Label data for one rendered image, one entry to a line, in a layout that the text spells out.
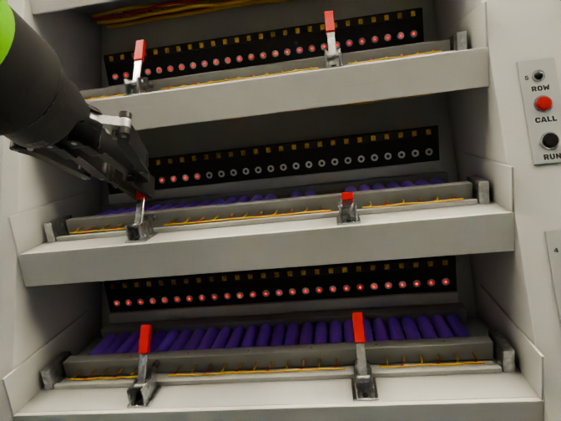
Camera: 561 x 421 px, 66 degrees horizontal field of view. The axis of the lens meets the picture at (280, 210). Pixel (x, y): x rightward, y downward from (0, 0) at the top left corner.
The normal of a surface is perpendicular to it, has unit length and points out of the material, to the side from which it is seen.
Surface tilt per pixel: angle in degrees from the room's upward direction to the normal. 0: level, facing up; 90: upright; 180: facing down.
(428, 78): 111
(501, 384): 21
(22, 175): 90
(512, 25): 90
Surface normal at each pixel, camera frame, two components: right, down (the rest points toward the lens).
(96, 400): -0.12, -0.97
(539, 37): -0.15, -0.15
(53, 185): 0.99, -0.09
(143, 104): -0.11, 0.22
